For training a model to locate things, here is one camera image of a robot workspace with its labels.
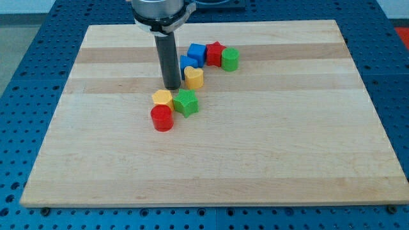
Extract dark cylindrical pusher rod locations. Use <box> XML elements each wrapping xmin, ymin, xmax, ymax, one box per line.
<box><xmin>155</xmin><ymin>32</ymin><xmax>181</xmax><ymax>90</ymax></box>

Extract blue triangle block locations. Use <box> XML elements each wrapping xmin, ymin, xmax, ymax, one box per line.
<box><xmin>180</xmin><ymin>56</ymin><xmax>198</xmax><ymax>81</ymax></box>

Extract red cylinder block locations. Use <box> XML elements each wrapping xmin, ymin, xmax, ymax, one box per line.
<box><xmin>150</xmin><ymin>105</ymin><xmax>174</xmax><ymax>132</ymax></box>

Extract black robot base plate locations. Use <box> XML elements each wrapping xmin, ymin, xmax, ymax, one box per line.
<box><xmin>192</xmin><ymin>0</ymin><xmax>246</xmax><ymax>10</ymax></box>

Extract green cylinder block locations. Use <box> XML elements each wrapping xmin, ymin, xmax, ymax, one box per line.
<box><xmin>221</xmin><ymin>47</ymin><xmax>240</xmax><ymax>72</ymax></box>

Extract red star block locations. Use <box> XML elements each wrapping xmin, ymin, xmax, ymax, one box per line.
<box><xmin>206</xmin><ymin>42</ymin><xmax>226</xmax><ymax>67</ymax></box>

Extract green star block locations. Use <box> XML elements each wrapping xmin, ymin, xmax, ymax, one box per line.
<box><xmin>173</xmin><ymin>89</ymin><xmax>199</xmax><ymax>118</ymax></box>

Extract blue cube block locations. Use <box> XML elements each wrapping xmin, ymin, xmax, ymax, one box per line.
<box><xmin>187</xmin><ymin>43</ymin><xmax>206</xmax><ymax>67</ymax></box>

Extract wooden board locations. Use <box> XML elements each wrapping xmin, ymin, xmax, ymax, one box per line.
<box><xmin>20</xmin><ymin>20</ymin><xmax>408</xmax><ymax>208</ymax></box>

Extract yellow heart block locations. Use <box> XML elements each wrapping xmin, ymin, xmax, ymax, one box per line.
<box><xmin>184</xmin><ymin>66</ymin><xmax>204</xmax><ymax>89</ymax></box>

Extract yellow hexagon block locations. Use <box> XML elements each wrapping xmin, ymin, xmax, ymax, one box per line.
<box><xmin>151</xmin><ymin>89</ymin><xmax>174</xmax><ymax>111</ymax></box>

